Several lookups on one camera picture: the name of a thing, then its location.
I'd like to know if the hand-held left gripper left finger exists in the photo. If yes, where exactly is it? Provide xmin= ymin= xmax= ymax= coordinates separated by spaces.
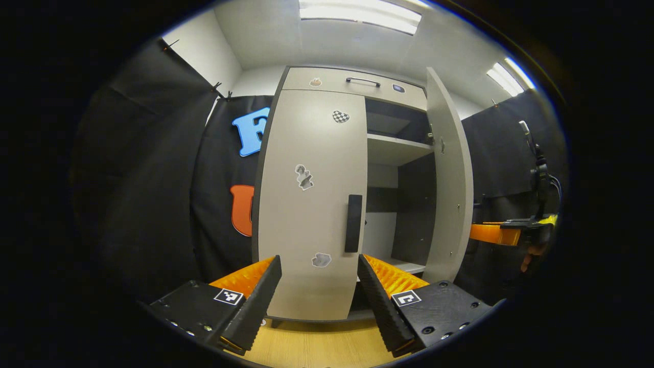
xmin=146 ymin=255 xmax=283 ymax=357

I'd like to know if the ceiling light panel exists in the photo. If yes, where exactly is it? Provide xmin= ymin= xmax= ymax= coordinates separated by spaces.
xmin=486 ymin=57 xmax=536 ymax=97
xmin=299 ymin=0 xmax=423 ymax=35

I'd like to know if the grey double-door shoe cabinet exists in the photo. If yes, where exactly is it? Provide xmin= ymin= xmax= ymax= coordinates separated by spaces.
xmin=250 ymin=65 xmax=436 ymax=328

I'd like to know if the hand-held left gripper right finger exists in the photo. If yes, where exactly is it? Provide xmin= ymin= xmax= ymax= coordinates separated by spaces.
xmin=357 ymin=254 xmax=494 ymax=358

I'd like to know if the grey cabinet door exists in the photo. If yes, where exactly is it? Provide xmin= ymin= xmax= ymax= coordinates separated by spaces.
xmin=422 ymin=66 xmax=474 ymax=285
xmin=254 ymin=89 xmax=368 ymax=321

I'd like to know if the white cabinet shelf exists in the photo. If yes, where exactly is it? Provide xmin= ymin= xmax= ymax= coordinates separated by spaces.
xmin=383 ymin=258 xmax=427 ymax=274
xmin=367 ymin=134 xmax=434 ymax=167

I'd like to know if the black door handle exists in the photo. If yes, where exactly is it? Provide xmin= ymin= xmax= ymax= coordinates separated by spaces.
xmin=344 ymin=194 xmax=363 ymax=254

